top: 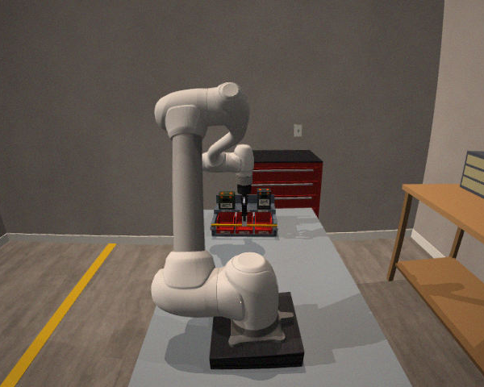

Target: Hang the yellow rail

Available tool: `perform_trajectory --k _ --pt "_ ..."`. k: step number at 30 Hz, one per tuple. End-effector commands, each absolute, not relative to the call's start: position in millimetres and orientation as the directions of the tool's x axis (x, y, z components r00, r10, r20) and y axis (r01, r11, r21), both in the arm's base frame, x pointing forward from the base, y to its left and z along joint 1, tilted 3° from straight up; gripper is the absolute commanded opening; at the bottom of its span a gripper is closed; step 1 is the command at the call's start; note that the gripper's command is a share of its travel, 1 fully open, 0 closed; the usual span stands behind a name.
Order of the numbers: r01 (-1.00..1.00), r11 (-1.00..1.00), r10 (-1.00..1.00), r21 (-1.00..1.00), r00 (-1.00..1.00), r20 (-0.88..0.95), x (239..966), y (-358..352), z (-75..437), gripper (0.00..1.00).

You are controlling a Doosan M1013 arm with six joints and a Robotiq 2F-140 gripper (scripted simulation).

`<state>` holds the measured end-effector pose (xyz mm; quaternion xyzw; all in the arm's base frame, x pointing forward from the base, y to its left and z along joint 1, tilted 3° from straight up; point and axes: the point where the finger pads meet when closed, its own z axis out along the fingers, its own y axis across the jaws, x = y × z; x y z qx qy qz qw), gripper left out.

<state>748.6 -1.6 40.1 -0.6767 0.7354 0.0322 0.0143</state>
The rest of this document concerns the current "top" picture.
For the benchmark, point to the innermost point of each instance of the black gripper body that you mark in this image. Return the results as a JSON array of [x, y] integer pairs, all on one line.
[[244, 190]]

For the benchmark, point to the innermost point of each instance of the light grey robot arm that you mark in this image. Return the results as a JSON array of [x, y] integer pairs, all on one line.
[[190, 285]]

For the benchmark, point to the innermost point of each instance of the red open bin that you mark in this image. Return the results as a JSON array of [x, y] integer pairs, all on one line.
[[226, 218], [263, 218], [244, 230]]

